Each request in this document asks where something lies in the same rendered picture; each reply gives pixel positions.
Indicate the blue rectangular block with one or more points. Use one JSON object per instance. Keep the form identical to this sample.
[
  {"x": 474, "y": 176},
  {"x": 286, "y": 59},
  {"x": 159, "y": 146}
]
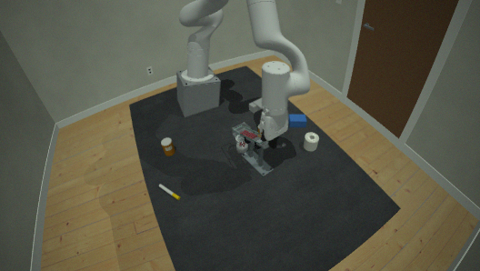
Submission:
[{"x": 297, "y": 121}]

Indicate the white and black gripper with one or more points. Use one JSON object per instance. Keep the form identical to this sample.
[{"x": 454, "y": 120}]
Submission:
[{"x": 272, "y": 127}]

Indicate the white cylinder with yellow cap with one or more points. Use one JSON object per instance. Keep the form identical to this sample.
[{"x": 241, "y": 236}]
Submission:
[{"x": 169, "y": 192}]

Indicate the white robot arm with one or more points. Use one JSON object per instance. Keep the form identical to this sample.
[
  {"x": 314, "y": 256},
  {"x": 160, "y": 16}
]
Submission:
[{"x": 278, "y": 83}]

